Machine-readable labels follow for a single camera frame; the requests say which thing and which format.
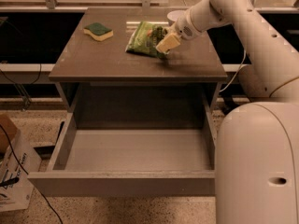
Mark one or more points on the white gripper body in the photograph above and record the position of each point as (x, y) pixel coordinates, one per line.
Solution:
(183, 29)

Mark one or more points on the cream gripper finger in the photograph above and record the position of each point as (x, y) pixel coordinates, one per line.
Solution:
(170, 41)

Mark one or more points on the green jalapeno chip bag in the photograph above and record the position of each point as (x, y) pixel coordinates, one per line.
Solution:
(145, 38)

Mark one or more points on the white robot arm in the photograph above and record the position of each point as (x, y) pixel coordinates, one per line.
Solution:
(257, 152)

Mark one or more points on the grey cabinet with counter top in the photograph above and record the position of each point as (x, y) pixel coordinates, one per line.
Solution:
(106, 87)

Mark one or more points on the open grey top drawer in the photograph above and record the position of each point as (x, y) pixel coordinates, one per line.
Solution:
(128, 163)

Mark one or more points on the white ceramic bowl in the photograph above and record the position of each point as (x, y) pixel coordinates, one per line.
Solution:
(173, 16)

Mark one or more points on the green yellow sponge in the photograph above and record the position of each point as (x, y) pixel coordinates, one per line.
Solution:
(98, 31)

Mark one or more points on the brown cardboard box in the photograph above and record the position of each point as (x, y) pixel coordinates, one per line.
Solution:
(8, 133)

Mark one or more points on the white cardboard box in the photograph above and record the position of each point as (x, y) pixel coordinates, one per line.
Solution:
(18, 162)

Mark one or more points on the white window ledge rail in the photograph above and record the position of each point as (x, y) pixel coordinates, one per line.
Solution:
(25, 73)

